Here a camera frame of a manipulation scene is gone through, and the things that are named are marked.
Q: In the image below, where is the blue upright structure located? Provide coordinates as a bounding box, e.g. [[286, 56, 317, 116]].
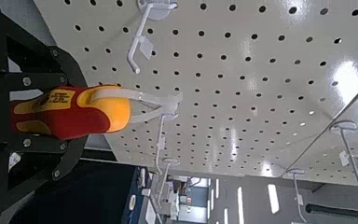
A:
[[121, 165, 151, 224]]

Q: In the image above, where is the black tube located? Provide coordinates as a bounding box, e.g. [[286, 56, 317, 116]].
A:
[[305, 203, 358, 221]]

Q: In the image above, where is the thin metal rod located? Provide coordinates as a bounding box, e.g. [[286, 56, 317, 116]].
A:
[[280, 74, 358, 179]]

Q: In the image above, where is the light grey pegboard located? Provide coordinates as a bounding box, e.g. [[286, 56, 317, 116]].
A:
[[32, 0, 358, 189]]

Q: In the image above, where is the white pegboard hook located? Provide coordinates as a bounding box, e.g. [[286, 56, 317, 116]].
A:
[[156, 157, 182, 208], [126, 0, 179, 75], [285, 168, 309, 224], [154, 91, 185, 175], [328, 119, 358, 197]]

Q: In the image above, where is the red yellow screwdriver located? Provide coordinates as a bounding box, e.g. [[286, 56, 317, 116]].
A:
[[10, 84, 132, 141]]

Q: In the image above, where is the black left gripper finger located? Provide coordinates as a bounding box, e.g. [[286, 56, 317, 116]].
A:
[[0, 133, 88, 220], [0, 4, 89, 94]]

